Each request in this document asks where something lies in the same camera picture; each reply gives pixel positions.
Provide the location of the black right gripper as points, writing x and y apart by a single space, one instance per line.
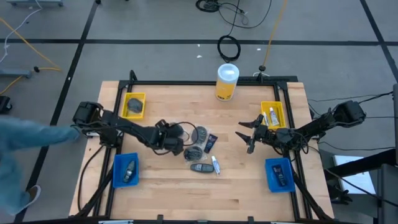
264 133

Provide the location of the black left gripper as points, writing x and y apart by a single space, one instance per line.
169 143

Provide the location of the bagged black round sponge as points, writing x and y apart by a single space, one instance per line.
135 105
200 135
192 153
178 130

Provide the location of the small white toothpaste tube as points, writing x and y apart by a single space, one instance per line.
266 119
215 165
274 116

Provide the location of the black toiletry sachet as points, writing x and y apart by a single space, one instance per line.
211 143
280 175

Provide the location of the dark grey travel bottle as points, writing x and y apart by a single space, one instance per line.
129 171
202 168

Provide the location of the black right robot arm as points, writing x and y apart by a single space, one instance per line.
348 112

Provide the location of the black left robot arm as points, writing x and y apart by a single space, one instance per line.
124 124

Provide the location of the yellow plastic bin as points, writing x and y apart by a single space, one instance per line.
129 115
281 109

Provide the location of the yellow white wipes canister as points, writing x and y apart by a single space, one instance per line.
227 90

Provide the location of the blue plastic bin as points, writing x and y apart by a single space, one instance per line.
119 165
290 174

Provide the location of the white aluminium strip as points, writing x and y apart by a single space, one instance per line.
115 222
284 222

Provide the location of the black clamp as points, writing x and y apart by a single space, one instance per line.
340 197

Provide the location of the white panel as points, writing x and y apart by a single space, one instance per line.
357 182

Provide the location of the black beam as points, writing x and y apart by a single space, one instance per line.
367 163

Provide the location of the person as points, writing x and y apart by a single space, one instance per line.
31 133

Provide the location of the grey cabinet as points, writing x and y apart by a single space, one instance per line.
388 193

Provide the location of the grey table foot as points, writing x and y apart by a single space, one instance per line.
14 73
34 3

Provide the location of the black caster base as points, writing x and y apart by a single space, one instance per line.
3 104

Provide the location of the black aluminium frame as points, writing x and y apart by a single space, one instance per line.
202 83

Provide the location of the black frame bracket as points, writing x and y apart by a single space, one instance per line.
160 217
250 218

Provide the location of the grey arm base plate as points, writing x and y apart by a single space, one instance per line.
87 134

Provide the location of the grey equipment post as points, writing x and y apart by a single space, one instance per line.
395 124

